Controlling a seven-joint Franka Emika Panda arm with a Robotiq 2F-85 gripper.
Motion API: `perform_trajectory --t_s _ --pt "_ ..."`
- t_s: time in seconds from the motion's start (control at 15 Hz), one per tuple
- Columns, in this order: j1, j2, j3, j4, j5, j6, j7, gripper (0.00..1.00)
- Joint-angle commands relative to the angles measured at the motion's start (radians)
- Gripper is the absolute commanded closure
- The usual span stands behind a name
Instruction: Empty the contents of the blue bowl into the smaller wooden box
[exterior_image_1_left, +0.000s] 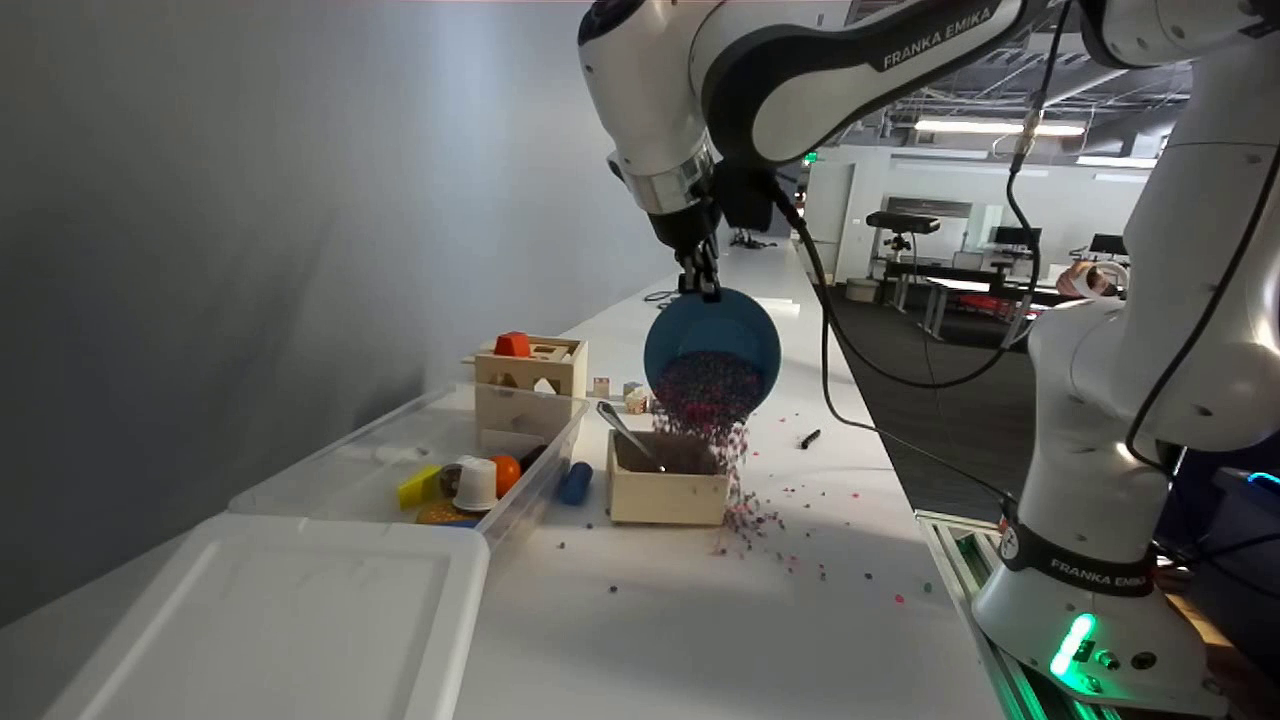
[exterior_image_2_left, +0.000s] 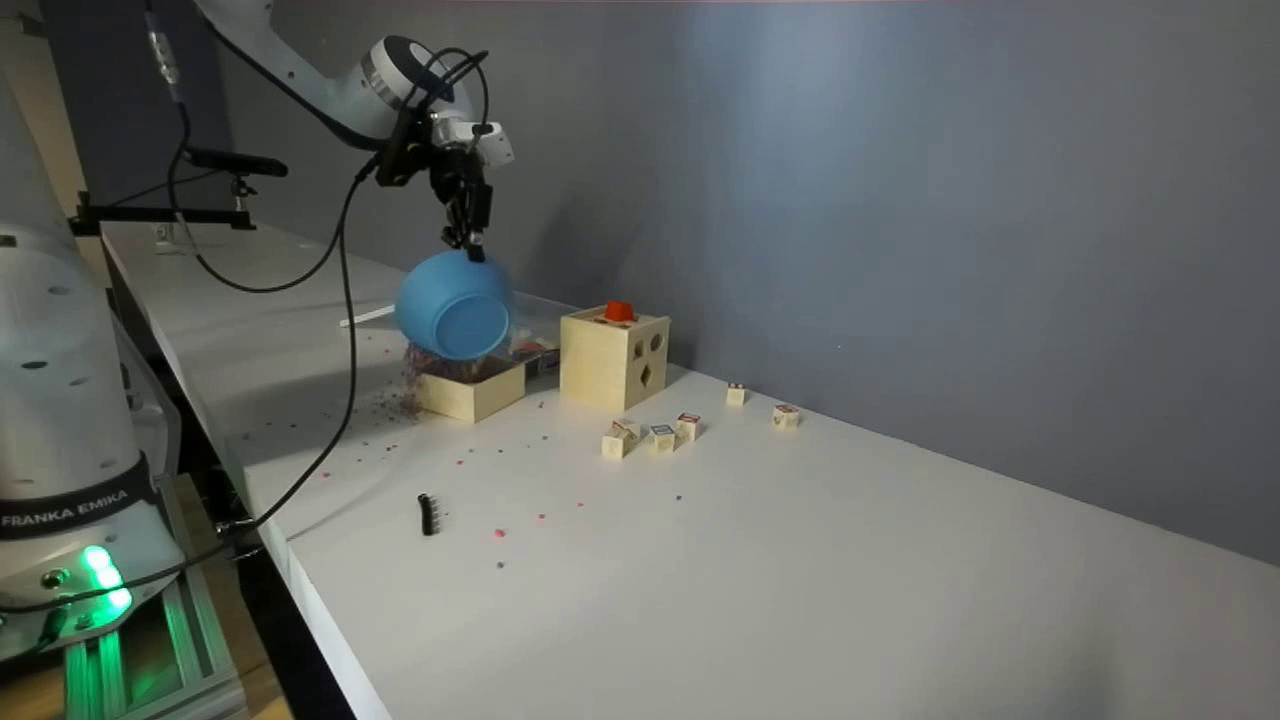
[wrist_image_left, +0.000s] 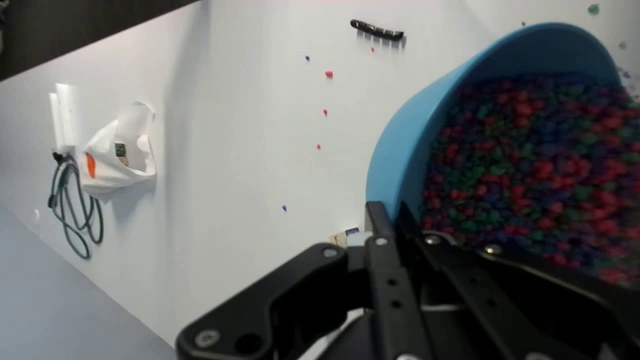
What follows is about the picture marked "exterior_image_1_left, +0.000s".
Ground blue cylinder block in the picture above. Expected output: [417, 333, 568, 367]
[552, 457, 596, 508]

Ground white cup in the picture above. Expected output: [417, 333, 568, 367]
[448, 454, 498, 516]

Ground white plastic lid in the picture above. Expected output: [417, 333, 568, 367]
[45, 516, 491, 720]

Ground blue bowl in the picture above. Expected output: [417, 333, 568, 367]
[641, 290, 787, 422]

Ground small open wooden box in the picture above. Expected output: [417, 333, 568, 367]
[602, 427, 733, 527]

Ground metal mounting frame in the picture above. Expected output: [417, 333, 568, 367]
[918, 513, 1073, 720]

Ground brown flat block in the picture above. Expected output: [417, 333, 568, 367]
[408, 498, 483, 532]

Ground metal spoon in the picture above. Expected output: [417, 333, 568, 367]
[590, 395, 668, 472]

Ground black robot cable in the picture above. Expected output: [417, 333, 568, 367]
[756, 0, 1077, 400]

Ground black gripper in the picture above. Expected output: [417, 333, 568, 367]
[646, 191, 733, 304]

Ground black background table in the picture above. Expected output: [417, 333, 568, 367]
[862, 203, 947, 304]

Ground yellow block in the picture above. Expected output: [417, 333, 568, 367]
[391, 460, 452, 513]

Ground wooden shape sorter box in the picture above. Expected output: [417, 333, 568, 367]
[473, 333, 590, 441]

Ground small coloured beads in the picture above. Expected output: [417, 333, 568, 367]
[646, 349, 925, 613]

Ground clear plastic bin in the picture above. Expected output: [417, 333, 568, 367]
[225, 378, 601, 552]

